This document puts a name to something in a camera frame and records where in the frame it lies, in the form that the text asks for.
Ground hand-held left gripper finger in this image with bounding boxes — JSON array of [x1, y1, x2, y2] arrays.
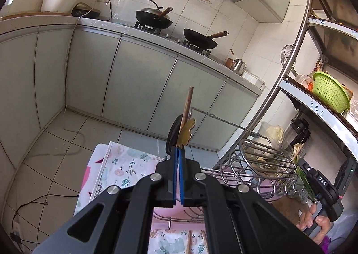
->
[[179, 147, 325, 254], [32, 146, 179, 254]]

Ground black spoon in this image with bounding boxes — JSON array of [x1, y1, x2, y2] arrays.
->
[[166, 115, 185, 157]]

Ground metal wire rack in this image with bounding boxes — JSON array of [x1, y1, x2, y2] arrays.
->
[[152, 107, 300, 229]]

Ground person's right forearm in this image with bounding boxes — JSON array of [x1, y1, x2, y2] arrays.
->
[[313, 236, 336, 254]]

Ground person's right hand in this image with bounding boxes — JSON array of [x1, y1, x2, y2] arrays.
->
[[296, 204, 334, 245]]

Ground green onions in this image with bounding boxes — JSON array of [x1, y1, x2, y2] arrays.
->
[[291, 143, 317, 199]]

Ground floral tablecloth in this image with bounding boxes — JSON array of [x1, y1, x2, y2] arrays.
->
[[74, 141, 209, 254]]

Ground black blender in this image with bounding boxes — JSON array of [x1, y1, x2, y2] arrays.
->
[[285, 118, 311, 154]]

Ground napa cabbage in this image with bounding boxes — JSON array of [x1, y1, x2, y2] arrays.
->
[[260, 124, 286, 156]]

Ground clear vegetable container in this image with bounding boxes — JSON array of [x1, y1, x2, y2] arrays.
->
[[252, 121, 292, 177]]

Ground green plastic basket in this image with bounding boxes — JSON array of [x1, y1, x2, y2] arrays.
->
[[312, 72, 352, 113]]

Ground grey kitchen base cabinets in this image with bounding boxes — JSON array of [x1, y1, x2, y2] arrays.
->
[[0, 13, 266, 156]]

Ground metal shelf rack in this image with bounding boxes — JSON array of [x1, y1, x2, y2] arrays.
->
[[213, 0, 358, 187]]

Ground white rectangular container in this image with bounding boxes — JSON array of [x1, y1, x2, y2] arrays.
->
[[241, 71, 265, 87]]

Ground metal mesh skimmer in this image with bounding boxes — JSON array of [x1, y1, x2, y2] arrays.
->
[[280, 44, 297, 76]]

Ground gas stove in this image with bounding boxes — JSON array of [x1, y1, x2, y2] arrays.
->
[[131, 20, 211, 56]]

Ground black wok with lid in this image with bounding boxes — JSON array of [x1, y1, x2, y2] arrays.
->
[[136, 0, 174, 30]]

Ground black countertop appliance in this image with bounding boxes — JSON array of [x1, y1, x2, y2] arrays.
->
[[71, 2, 102, 19]]

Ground white rice cooker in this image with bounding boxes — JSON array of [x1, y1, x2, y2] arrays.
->
[[41, 0, 81, 15]]

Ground black floor cable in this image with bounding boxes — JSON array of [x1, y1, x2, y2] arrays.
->
[[10, 193, 81, 246]]

